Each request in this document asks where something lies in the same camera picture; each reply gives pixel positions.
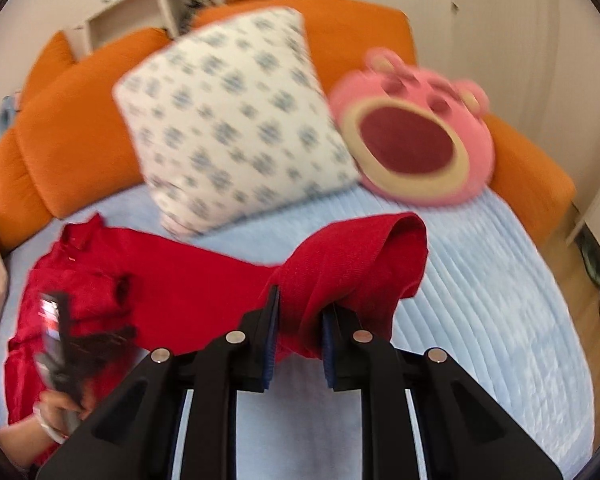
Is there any white bedside shelf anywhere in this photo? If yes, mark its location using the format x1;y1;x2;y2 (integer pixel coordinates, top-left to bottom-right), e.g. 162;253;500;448
65;0;185;61

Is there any pink bear plush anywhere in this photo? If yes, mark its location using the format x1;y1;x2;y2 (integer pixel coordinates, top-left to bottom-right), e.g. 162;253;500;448
328;48;495;207

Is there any white blue-patterned pillow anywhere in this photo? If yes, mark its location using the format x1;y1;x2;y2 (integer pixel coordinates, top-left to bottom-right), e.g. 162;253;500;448
112;6;358;237

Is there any orange padded headboard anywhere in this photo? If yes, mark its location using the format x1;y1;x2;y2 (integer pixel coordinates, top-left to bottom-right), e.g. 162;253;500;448
0;0;576;252

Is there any light blue quilted bedspread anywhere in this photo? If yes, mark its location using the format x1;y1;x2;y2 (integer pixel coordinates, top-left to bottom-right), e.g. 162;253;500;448
0;185;595;479

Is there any red jacket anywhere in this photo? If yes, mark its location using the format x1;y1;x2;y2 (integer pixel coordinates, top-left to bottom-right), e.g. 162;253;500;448
4;212;428;426

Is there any person's left hand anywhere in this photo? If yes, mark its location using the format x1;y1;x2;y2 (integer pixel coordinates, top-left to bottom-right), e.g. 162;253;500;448
33;387;96;444

